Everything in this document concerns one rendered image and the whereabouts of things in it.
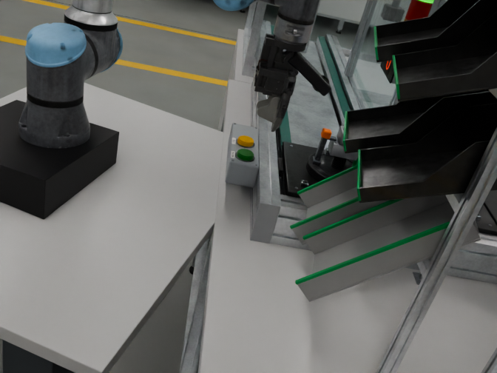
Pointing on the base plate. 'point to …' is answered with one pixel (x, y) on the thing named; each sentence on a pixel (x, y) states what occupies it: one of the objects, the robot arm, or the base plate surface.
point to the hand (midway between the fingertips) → (276, 126)
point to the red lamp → (418, 9)
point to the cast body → (336, 149)
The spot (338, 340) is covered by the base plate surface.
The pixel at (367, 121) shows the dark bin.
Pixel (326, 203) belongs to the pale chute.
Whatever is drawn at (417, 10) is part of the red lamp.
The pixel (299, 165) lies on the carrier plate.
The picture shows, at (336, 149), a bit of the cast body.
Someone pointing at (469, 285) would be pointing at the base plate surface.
